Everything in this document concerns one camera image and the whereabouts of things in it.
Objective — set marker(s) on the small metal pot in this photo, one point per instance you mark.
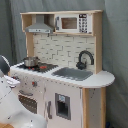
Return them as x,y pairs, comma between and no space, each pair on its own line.
31,61

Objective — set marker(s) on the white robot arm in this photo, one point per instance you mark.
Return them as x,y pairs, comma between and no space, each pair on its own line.
11,110

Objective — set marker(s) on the wooden toy kitchen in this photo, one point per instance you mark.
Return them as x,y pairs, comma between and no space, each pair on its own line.
68,86

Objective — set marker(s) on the black toy faucet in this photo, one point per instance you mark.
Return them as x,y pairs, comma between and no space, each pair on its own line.
82,63

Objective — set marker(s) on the grey toy sink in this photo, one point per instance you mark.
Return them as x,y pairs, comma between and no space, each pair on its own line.
73,74

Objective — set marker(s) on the black toy stovetop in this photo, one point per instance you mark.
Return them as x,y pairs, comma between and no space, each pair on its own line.
40,67

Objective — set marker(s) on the right red stove knob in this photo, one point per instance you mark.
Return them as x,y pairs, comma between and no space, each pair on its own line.
34,83

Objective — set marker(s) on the grey ice dispenser panel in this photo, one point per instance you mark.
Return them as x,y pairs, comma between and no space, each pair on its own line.
62,105

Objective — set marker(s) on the white toy microwave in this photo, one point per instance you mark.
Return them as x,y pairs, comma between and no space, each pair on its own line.
73,23

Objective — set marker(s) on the grey range hood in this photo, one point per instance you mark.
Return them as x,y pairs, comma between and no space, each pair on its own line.
40,26

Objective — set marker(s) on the toy oven door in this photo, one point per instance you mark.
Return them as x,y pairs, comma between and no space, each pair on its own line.
28,101

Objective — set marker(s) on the grey cabinet door handle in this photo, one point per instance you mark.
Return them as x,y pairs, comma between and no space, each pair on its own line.
49,110

